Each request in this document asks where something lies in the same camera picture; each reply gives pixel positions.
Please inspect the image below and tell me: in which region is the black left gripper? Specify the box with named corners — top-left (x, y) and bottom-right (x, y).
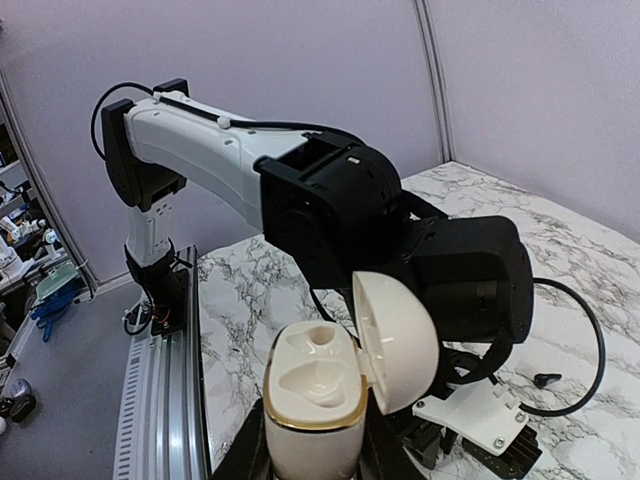
top-left (419, 339), bottom-right (513, 399)

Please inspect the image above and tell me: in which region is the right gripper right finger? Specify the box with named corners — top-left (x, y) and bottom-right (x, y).
top-left (357, 400), bottom-right (425, 480)

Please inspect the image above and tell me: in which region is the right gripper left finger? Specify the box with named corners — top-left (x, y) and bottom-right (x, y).
top-left (212, 398), bottom-right (273, 480)

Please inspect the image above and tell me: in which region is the white earbud charging case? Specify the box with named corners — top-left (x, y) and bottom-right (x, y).
top-left (263, 271), bottom-right (439, 479)

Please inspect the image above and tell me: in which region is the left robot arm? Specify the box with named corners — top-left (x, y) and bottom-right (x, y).
top-left (90, 78), bottom-right (534, 385)

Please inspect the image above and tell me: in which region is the black earbud centre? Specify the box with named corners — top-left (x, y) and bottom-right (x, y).
top-left (533, 373), bottom-right (562, 389)

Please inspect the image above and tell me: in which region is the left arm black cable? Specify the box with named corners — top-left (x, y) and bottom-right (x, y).
top-left (514, 277), bottom-right (607, 417)

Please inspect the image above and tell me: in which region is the aluminium front rail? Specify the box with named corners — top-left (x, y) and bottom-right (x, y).
top-left (113, 246), bottom-right (212, 479)

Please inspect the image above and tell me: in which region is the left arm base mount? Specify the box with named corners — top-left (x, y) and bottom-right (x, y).
top-left (123, 246), bottom-right (194, 337)

